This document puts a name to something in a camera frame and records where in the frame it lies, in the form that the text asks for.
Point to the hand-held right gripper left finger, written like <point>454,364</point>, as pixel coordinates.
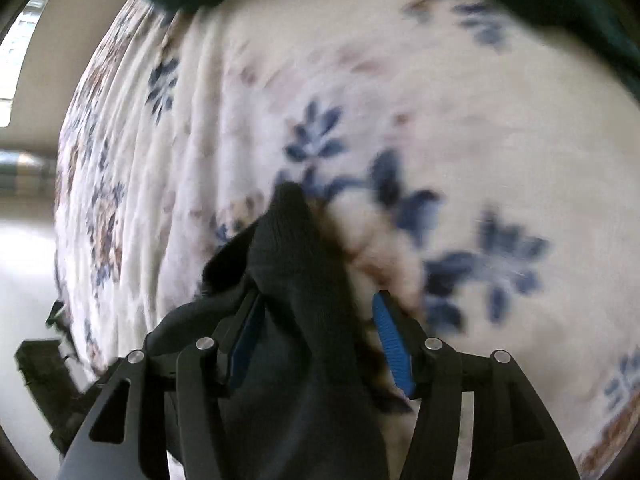
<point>247,332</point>

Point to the floral blanket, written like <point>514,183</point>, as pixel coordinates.
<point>450,135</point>

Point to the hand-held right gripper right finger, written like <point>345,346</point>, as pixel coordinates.
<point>392,345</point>

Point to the dark blocky object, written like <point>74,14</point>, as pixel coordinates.
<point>47,385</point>

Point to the black striped sweater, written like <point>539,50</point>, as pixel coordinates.
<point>300,360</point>

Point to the grey-green curtain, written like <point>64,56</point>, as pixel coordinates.
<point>25,172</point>

